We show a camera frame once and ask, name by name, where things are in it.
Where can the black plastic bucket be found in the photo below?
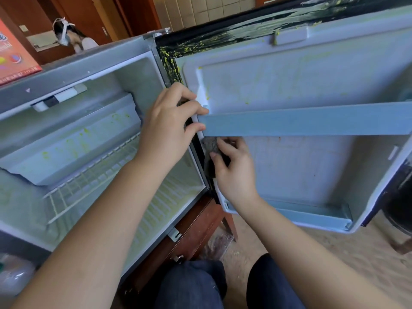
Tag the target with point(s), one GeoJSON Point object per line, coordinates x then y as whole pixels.
{"type": "Point", "coordinates": [400, 209]}

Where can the orange cardboard chalk box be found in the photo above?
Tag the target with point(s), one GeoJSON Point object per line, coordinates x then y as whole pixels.
{"type": "Point", "coordinates": [16, 54]}

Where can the person's left hand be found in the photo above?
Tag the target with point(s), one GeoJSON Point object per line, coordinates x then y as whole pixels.
{"type": "Point", "coordinates": [167, 128]}

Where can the dark red wooden stand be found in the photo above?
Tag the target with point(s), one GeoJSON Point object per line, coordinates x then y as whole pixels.
{"type": "Point", "coordinates": [193, 235]}

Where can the beige padded headboard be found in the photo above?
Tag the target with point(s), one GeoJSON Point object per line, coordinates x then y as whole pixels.
{"type": "Point", "coordinates": [206, 6]}

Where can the green cap water bottle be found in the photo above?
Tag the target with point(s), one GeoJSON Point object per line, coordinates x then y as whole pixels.
{"type": "Point", "coordinates": [14, 276]}

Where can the dark grey cloth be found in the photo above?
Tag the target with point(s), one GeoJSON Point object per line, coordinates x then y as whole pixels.
{"type": "Point", "coordinates": [208, 169]}

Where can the fridge door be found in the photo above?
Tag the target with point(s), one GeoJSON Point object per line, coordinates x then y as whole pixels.
{"type": "Point", "coordinates": [309, 74]}

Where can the person's dark trousers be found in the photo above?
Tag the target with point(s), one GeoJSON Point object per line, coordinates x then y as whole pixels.
{"type": "Point", "coordinates": [193, 286]}

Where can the person's right forearm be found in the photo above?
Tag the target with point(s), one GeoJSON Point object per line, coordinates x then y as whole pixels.
{"type": "Point", "coordinates": [309, 260]}

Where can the person's left forearm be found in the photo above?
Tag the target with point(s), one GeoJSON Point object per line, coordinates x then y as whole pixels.
{"type": "Point", "coordinates": [90, 247]}

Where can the person's right hand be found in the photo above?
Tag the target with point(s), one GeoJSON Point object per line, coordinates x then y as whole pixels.
{"type": "Point", "coordinates": [237, 177]}

